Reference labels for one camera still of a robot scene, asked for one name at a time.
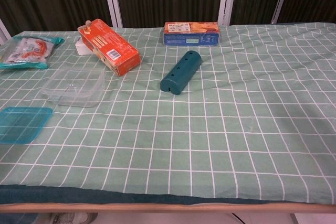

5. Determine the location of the white sneaker with grey sole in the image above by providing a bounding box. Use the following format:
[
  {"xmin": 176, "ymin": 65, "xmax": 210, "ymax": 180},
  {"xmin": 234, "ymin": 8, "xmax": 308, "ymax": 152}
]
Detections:
[{"xmin": 49, "ymin": 212, "xmax": 95, "ymax": 224}]

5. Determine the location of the blue orange cookie box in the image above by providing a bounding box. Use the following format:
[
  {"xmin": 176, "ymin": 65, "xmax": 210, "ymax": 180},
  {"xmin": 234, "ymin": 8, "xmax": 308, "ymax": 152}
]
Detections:
[{"xmin": 163, "ymin": 21, "xmax": 220, "ymax": 46}]

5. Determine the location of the teal clear snack bag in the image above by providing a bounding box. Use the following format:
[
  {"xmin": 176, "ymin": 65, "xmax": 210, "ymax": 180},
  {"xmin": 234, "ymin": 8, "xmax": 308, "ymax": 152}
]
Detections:
[{"xmin": 0, "ymin": 36, "xmax": 65, "ymax": 70}]

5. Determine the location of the green checked tablecloth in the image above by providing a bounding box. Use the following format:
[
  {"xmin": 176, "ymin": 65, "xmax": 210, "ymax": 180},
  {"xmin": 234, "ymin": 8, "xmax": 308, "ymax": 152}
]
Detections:
[{"xmin": 0, "ymin": 24, "xmax": 336, "ymax": 205}]

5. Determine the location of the clear teal plastic tray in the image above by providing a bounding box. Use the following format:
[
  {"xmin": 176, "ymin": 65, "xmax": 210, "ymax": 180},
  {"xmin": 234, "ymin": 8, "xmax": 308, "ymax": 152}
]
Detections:
[
  {"xmin": 41, "ymin": 68, "xmax": 106, "ymax": 108},
  {"xmin": 0, "ymin": 106, "xmax": 53, "ymax": 145}
]

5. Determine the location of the wooden table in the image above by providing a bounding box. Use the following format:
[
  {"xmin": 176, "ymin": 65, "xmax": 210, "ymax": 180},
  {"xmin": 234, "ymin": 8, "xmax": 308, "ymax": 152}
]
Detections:
[{"xmin": 0, "ymin": 202, "xmax": 336, "ymax": 224}]

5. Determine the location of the orange carton box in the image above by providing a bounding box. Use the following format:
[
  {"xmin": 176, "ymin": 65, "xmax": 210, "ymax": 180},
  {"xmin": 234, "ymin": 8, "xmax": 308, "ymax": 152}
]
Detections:
[{"xmin": 78, "ymin": 18, "xmax": 141, "ymax": 77}]

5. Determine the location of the small white box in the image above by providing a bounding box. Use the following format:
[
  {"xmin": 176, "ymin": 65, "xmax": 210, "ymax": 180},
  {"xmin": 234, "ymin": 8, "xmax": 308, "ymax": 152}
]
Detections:
[{"xmin": 75, "ymin": 39, "xmax": 91, "ymax": 56}]

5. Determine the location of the dark teal under cloth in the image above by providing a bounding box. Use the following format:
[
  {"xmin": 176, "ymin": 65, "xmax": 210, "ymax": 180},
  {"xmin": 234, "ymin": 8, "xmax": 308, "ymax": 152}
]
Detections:
[{"xmin": 0, "ymin": 184, "xmax": 336, "ymax": 206}]

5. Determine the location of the person leg in blue jeans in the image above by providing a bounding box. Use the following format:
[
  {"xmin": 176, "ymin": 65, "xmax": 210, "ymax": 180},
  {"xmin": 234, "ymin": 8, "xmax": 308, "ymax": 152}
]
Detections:
[{"xmin": 0, "ymin": 212, "xmax": 40, "ymax": 224}]

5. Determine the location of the dark teal rounded holder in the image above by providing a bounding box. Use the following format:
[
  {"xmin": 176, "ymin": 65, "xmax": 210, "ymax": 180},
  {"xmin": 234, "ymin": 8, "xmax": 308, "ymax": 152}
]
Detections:
[{"xmin": 160, "ymin": 49, "xmax": 202, "ymax": 95}]

